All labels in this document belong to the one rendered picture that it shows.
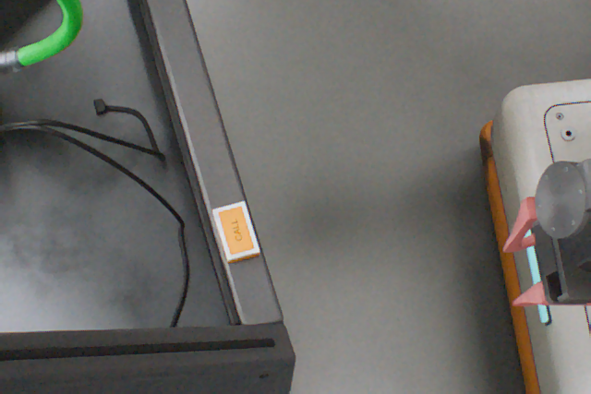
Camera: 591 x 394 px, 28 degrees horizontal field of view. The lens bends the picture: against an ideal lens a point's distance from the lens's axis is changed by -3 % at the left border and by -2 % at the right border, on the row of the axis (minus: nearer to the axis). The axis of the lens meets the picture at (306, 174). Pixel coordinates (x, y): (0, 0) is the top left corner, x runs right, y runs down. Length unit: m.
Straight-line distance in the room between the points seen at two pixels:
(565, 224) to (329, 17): 1.45
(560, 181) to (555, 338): 0.97
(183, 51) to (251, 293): 0.25
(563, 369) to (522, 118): 0.41
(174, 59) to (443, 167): 1.08
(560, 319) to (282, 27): 0.80
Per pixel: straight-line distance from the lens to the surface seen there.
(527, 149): 1.91
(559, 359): 1.83
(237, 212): 1.08
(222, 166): 1.11
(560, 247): 0.97
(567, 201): 0.87
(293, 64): 2.23
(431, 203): 2.14
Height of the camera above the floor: 1.98
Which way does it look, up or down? 68 degrees down
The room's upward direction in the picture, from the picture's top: 7 degrees clockwise
